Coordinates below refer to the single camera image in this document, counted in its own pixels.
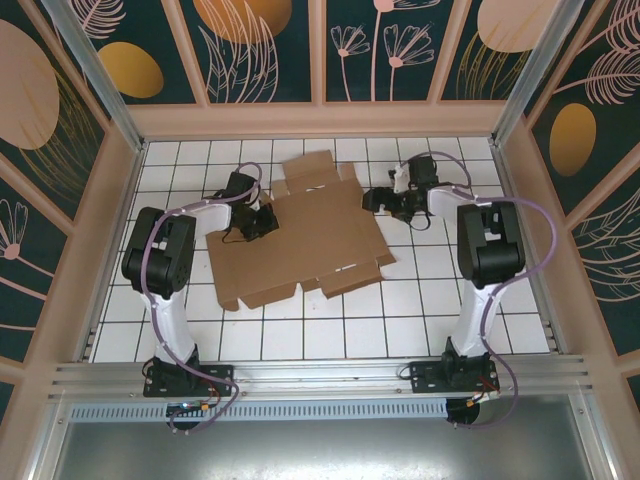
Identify brown cardboard box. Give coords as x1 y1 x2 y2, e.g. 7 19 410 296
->
205 151 397 312

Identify small circuit board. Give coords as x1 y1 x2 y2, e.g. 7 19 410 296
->
167 399 214 417

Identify grey metal sheet panel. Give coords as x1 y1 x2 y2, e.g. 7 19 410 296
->
49 419 596 480

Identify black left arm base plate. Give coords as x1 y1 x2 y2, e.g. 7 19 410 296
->
143 363 236 399

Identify aluminium frame post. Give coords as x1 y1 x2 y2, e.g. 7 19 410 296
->
42 0 146 154
489 0 581 146

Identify long aluminium mounting rail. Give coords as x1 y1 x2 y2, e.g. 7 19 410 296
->
47 355 596 401

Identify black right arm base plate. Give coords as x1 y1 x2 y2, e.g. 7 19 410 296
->
408 360 501 396

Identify aluminium side rail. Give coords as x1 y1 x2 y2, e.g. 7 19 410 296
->
77 142 149 364
492 142 569 359

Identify slotted grey cable tray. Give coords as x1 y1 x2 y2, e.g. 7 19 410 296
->
69 397 449 421

